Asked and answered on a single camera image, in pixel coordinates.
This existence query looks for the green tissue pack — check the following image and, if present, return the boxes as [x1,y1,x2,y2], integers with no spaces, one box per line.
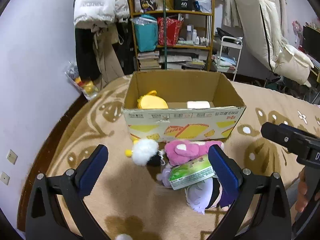
[169,154,217,190]

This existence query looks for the pink plush toy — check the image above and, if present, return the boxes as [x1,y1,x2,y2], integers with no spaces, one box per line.
[164,140,224,166]

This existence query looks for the white fluffy bee plush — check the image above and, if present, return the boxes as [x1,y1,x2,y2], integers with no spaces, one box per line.
[125,139,166,167]

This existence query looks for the yellow plush toy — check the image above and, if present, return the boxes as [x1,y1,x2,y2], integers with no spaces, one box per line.
[137,90,169,109]

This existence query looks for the person's right hand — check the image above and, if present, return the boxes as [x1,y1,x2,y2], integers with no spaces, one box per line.
[295,169,309,213]

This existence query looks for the beige patterned carpet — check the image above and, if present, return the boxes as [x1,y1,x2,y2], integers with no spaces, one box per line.
[47,76,319,239]

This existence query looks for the white rolling cart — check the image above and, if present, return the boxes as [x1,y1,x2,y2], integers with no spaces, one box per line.
[212,35,243,81]

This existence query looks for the open cardboard box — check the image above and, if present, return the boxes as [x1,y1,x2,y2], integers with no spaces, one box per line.
[123,70,246,142]

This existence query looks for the plastic bag with toys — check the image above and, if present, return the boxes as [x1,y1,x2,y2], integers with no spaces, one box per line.
[65,62,99,101]

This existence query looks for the stack of books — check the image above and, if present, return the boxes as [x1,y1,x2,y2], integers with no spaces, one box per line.
[137,50,161,70]

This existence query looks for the wooden shelf unit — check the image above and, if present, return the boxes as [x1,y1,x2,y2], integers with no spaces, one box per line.
[145,0,215,71]

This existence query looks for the red gift bag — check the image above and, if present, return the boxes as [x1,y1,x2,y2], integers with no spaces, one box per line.
[157,17,183,46]

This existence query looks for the black box with 40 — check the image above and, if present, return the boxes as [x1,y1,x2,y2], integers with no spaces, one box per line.
[174,0,193,11]

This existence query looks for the teal bag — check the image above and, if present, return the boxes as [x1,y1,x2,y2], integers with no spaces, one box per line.
[131,14,158,53]

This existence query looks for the beige coat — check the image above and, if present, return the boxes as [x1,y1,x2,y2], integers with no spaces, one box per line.
[93,24,124,90]

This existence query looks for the green pole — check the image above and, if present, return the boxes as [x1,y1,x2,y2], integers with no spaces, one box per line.
[163,0,168,70]

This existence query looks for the white puffer jacket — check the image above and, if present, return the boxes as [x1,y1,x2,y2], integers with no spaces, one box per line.
[73,0,130,30]

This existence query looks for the wall socket lower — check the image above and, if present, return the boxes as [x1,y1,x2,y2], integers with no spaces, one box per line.
[0,171,10,185]

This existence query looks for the wall socket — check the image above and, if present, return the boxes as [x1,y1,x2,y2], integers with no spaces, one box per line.
[7,150,18,165]
[0,171,10,185]

